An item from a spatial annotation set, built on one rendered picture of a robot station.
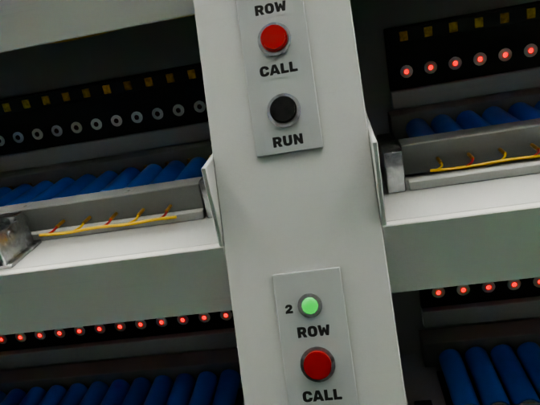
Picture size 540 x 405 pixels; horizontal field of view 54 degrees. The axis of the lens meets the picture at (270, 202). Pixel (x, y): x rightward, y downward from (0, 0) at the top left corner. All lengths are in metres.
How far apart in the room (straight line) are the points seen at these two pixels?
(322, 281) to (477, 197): 0.11
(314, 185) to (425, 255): 0.08
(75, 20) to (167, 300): 0.19
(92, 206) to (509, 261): 0.28
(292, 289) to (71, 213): 0.18
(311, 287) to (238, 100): 0.12
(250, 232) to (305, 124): 0.07
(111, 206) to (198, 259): 0.09
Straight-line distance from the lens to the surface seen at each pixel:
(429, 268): 0.33
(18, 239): 0.41
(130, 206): 0.39
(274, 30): 0.33
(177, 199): 0.38
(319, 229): 0.31
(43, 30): 0.41
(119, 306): 0.36
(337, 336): 0.32
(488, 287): 0.49
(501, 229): 0.33
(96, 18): 0.39
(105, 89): 0.52
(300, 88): 0.32
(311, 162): 0.32
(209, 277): 0.33
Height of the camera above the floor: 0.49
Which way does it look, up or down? 3 degrees up
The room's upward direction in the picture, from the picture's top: 7 degrees counter-clockwise
